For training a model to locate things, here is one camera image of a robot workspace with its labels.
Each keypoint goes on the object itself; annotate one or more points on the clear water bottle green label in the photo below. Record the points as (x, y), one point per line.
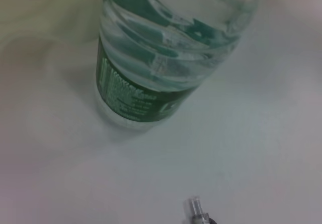
(176, 32)

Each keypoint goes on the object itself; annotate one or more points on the silver white pen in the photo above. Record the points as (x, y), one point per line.
(195, 206)

